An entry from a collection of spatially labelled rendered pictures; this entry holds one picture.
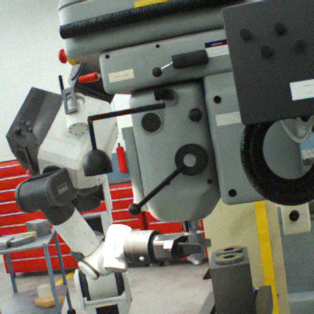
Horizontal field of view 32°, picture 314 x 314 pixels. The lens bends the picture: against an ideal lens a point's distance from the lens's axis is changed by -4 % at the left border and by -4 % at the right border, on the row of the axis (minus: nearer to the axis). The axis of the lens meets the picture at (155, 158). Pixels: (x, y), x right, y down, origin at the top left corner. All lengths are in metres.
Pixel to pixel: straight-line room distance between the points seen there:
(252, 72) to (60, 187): 0.82
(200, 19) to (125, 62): 0.19
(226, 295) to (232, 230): 1.48
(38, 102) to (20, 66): 10.00
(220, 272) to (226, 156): 0.54
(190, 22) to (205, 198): 0.40
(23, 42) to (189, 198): 10.63
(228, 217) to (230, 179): 1.91
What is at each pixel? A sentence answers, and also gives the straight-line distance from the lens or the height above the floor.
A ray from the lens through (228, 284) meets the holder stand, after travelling 1.69.
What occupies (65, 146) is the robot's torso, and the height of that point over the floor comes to 1.53.
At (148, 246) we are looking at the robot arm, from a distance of 1.42.
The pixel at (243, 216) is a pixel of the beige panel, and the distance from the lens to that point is 3.13.
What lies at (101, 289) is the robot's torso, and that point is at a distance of 2.06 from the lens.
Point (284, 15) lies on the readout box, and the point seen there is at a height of 1.69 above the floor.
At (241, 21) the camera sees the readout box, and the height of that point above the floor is 1.69.
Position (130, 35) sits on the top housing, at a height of 1.75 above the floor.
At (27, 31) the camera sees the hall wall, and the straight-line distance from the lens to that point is 11.78.
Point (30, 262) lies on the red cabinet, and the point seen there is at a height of 0.20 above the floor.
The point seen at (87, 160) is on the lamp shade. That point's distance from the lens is 1.38.
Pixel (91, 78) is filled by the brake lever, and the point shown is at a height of 1.70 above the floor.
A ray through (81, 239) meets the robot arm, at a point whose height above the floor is 1.25.
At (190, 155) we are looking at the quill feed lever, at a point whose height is 1.47.
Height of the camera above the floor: 1.54
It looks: 3 degrees down
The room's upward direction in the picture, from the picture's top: 10 degrees counter-clockwise
